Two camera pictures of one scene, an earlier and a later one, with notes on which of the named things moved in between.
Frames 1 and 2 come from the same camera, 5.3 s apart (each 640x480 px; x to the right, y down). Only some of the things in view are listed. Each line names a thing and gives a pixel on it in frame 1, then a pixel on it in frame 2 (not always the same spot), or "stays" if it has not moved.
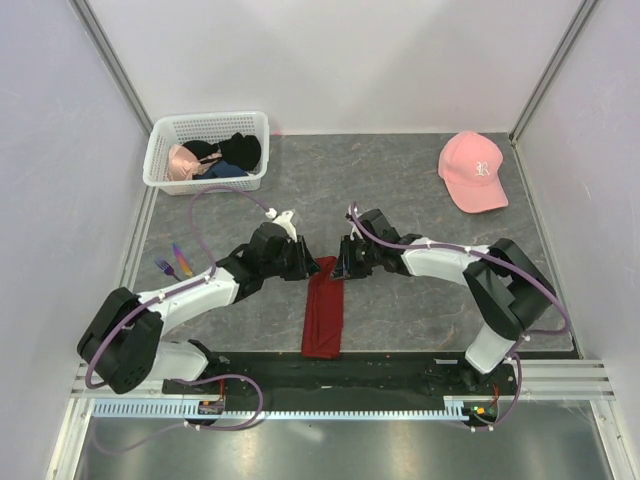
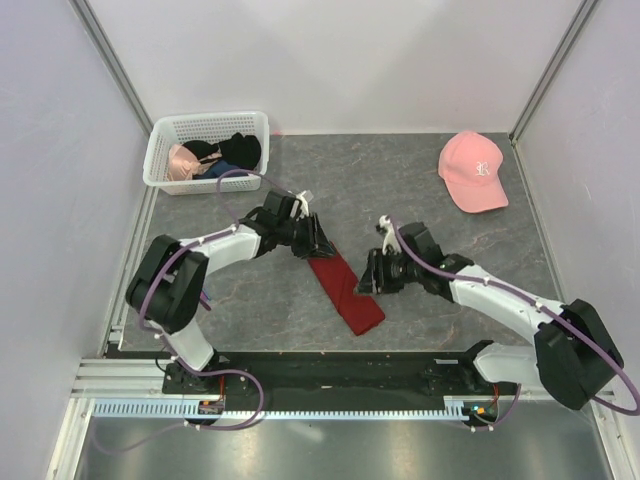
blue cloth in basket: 221,169 stays
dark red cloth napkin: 323,322 → 358,311
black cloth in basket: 242,151 stays
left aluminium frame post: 111,59 stays
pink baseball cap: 469,166 stays
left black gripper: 305,263 → 315,239
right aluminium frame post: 584,10 stays
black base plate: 423,375 stays
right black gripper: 345,262 → 375,276
